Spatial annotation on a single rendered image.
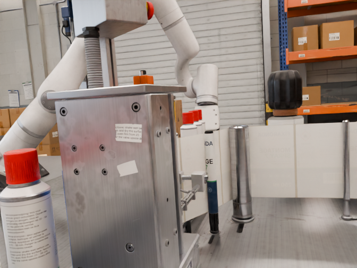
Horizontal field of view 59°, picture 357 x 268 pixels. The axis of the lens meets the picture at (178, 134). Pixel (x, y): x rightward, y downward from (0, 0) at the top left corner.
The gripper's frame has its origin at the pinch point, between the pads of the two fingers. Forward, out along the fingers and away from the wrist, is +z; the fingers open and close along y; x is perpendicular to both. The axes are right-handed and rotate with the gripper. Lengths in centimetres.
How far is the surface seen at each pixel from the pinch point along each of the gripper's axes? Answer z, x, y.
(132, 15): -15, -64, -1
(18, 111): -89, 203, -300
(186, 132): 1.4, -28.1, 0.4
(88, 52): -7, -64, -10
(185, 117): -3.0, -28.7, 0.1
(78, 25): -16, -61, -16
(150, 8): -19, -59, 1
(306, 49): -180, 291, 63
